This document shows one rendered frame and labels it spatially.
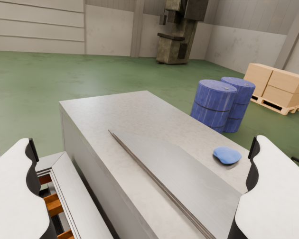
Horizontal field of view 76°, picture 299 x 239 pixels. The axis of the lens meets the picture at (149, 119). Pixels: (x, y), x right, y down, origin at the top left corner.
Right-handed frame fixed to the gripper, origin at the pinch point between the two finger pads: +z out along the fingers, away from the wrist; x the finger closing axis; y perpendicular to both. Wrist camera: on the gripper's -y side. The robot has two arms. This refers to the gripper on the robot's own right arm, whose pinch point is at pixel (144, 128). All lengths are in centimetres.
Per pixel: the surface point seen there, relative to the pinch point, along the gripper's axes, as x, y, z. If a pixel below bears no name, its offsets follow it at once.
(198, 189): 16, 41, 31
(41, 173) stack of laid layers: -48, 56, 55
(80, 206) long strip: -26, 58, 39
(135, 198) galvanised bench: -3.3, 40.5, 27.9
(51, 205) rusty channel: -45, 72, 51
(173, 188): 8, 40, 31
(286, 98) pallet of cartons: 309, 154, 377
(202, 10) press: 202, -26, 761
